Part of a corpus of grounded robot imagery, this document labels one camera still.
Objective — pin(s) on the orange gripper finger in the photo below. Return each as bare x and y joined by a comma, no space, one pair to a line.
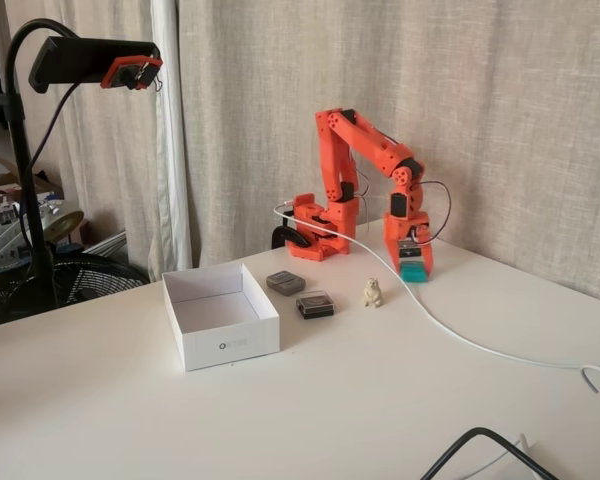
428,260
394,255

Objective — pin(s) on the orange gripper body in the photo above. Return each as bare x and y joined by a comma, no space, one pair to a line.
399,226

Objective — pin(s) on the teal green small box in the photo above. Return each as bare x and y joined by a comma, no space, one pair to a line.
412,274

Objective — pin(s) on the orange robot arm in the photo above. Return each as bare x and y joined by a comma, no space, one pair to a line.
375,145

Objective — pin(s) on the white cardboard box bin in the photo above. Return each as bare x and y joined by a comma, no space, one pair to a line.
230,345

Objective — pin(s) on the cream bear figurine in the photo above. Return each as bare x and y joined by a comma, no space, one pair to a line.
372,295

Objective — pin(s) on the black case with red pad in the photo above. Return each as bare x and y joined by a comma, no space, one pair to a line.
316,304

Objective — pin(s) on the grey translucent small case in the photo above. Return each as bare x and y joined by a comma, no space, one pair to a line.
285,283

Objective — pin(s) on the wide beige curtain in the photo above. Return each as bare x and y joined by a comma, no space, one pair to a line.
480,75

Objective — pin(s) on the black floor fan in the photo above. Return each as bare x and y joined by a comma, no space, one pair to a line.
95,280

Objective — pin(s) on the silver desk lamp head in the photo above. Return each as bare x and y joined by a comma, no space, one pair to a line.
65,220

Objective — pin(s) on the brown cardboard box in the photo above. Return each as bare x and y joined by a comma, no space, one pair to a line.
45,187

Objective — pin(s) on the black gooseneck stand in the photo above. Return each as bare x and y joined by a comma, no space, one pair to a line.
32,200

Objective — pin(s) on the black phone holder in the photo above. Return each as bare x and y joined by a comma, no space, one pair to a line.
80,57

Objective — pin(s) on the clear plastic packaging pile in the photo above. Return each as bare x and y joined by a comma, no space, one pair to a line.
0,220

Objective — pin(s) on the camera on black stand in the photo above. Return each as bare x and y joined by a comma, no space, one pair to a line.
120,150

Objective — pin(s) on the orange mounted camera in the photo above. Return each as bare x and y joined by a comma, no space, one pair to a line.
115,70

